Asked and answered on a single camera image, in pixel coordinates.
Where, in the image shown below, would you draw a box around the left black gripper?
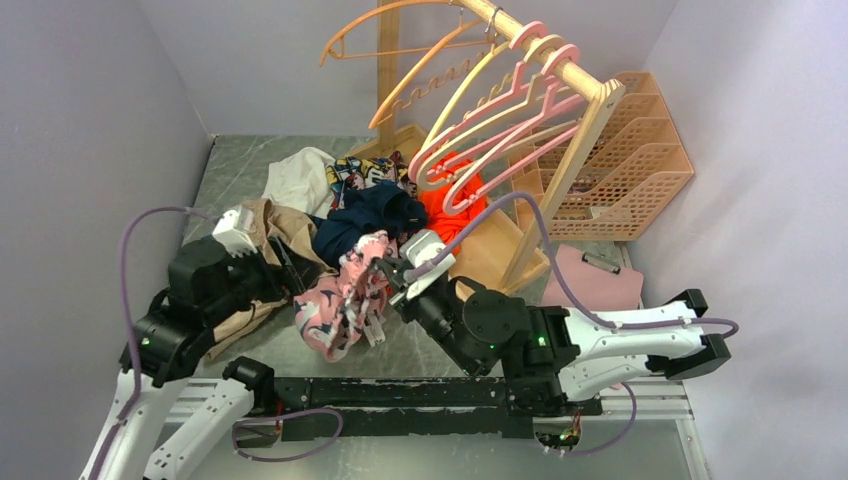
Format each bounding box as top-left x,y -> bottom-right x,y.
205,232 -> 326,323

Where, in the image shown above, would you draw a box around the navy blue shorts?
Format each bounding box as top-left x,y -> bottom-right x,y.
311,181 -> 428,268

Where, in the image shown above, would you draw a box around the pink patterned shorts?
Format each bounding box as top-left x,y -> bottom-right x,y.
293,230 -> 398,363

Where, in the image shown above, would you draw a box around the wooden clothes rack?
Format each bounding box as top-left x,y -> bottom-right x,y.
368,1 -> 625,294

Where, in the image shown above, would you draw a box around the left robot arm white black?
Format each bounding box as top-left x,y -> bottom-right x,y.
81,236 -> 306,479

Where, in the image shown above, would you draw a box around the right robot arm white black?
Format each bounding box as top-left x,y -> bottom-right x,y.
374,260 -> 732,417

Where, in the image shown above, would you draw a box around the beige shorts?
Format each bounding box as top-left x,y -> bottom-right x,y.
204,199 -> 337,364

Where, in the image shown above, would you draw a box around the orange shorts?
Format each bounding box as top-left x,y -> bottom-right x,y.
420,152 -> 488,256

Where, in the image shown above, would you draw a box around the front orange hanger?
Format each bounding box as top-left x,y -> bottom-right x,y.
369,20 -> 482,129

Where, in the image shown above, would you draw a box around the orange hanger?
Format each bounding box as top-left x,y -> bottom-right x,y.
369,20 -> 482,129
319,0 -> 449,66

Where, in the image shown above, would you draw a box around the rear orange hanger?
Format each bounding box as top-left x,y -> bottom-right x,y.
319,0 -> 449,66

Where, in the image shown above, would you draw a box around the yellow hanger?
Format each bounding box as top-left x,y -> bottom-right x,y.
419,42 -> 510,152

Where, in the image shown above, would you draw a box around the white plastic clip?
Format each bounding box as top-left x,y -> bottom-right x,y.
363,311 -> 386,347

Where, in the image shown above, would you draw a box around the white garment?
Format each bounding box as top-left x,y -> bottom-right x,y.
261,147 -> 335,218

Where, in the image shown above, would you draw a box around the yellow black patterned garment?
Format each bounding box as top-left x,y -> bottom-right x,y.
325,150 -> 410,203

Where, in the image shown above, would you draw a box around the pink clipboard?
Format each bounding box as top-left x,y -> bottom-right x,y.
556,241 -> 644,311

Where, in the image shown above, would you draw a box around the peach plastic file organizer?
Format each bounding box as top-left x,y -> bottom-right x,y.
548,71 -> 694,242

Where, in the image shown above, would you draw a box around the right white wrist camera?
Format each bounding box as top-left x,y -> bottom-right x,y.
399,229 -> 456,297

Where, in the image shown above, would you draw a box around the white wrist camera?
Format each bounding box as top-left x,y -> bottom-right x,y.
212,205 -> 258,258
399,229 -> 456,297

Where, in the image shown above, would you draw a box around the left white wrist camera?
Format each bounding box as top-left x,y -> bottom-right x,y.
212,205 -> 258,258

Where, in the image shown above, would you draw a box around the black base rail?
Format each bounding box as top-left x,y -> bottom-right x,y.
248,377 -> 603,441

